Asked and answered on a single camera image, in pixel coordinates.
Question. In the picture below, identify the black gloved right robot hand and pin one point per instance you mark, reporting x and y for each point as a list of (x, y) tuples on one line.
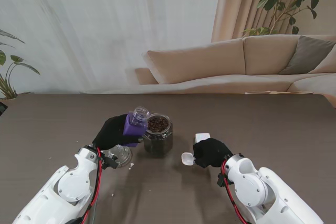
[(211, 153)]

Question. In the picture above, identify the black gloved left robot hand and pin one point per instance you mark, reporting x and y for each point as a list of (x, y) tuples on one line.
[(111, 133)]

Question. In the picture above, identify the white square jar lid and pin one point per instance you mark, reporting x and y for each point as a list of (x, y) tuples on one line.
[(202, 137)]

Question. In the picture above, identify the purple square coffee jar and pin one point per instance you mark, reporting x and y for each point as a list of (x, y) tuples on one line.
[(134, 129)]

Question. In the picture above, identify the clear glass jar lid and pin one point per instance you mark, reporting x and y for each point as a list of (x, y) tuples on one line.
[(122, 154)]

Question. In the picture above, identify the white plastic spoon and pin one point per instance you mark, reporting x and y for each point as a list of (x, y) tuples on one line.
[(187, 158)]

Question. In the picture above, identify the glass jar of coffee beans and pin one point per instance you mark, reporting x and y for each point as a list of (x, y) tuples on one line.
[(158, 148)]

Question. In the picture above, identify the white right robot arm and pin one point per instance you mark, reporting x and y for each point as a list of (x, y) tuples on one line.
[(260, 187)]

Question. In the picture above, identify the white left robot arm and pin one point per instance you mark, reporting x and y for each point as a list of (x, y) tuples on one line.
[(63, 190)]

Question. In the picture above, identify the white paper scrap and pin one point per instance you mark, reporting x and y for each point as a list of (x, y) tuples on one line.
[(131, 165)]

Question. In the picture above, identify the beige sofa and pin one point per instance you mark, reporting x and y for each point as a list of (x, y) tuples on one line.
[(210, 58)]

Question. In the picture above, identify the tan plant pot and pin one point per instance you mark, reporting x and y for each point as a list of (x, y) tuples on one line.
[(8, 101)]

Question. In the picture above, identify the white sheer curtain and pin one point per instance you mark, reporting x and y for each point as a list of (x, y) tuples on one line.
[(105, 24)]

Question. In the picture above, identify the dark flat screen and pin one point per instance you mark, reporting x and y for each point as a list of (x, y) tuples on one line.
[(2, 109)]

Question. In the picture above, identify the broad leaf green plant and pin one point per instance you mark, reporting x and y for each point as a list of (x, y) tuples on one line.
[(18, 59)]

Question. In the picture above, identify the grey sofa cushion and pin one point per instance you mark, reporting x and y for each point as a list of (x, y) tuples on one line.
[(307, 53)]

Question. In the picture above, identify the beige sofa cushion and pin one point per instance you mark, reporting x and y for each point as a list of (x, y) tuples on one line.
[(328, 64)]

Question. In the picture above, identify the beige curtain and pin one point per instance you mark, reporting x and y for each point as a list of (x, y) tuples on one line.
[(236, 3)]

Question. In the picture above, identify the tall leafy green plant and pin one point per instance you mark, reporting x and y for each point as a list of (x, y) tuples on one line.
[(271, 1)]

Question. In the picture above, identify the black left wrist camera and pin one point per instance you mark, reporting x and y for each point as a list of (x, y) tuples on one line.
[(110, 162)]

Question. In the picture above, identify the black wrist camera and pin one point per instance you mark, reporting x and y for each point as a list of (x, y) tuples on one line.
[(110, 162), (222, 180)]

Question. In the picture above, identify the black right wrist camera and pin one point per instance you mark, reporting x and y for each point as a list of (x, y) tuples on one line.
[(222, 180)]

